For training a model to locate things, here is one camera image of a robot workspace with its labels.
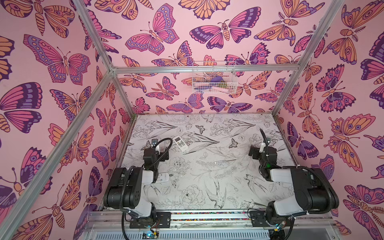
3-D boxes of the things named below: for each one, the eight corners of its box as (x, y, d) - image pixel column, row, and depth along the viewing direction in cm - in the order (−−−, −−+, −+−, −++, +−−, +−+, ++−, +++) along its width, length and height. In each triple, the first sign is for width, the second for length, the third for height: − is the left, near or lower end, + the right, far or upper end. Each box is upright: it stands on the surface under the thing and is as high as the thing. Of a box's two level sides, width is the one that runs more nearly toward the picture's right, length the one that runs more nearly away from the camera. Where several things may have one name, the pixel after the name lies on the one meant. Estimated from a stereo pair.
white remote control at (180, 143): (182, 152, 101) (182, 150, 99) (173, 139, 108) (173, 137, 106) (188, 148, 103) (188, 147, 101) (179, 136, 110) (178, 134, 108)
